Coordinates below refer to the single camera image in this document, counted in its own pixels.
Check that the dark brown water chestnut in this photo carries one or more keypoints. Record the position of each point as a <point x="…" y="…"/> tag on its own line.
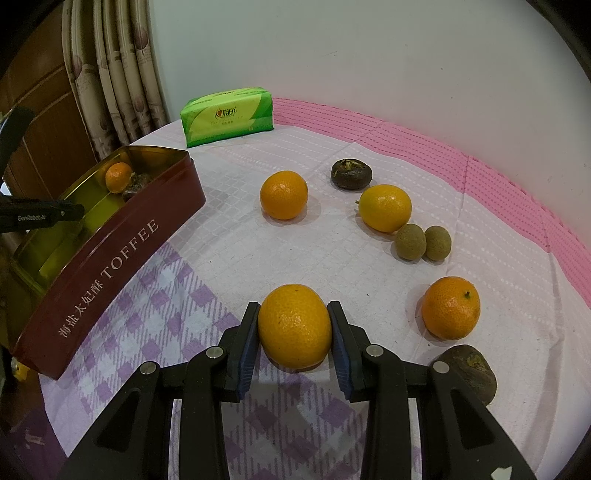
<point x="135" y="187"/>
<point x="471" y="374"/>

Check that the gold metal tin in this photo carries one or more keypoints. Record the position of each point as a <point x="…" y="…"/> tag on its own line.
<point x="115" y="258"/>

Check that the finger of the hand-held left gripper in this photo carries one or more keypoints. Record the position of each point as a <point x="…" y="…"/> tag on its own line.
<point x="16" y="127"/>
<point x="41" y="214"/>

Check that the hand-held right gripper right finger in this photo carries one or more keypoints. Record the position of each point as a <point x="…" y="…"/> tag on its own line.
<point x="339" y="350"/>

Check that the beige patterned curtain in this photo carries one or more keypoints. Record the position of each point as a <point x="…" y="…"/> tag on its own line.
<point x="120" y="69"/>

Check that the tan longan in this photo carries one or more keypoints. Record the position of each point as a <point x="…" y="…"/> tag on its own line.
<point x="438" y="243"/>
<point x="410" y="242"/>

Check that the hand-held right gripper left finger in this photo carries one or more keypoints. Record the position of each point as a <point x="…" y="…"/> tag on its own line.
<point x="247" y="350"/>

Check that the mandarin orange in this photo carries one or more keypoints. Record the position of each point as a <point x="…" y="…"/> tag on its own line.
<point x="451" y="308"/>
<point x="385" y="208"/>
<point x="295" y="327"/>
<point x="117" y="177"/>
<point x="284" y="195"/>

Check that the green tissue pack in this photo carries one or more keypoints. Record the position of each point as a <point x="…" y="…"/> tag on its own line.
<point x="226" y="115"/>

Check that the dark brown mangosteen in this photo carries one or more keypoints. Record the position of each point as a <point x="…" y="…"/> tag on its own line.
<point x="352" y="174"/>

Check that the small yellow object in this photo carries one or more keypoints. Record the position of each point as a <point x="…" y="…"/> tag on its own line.
<point x="19" y="369"/>

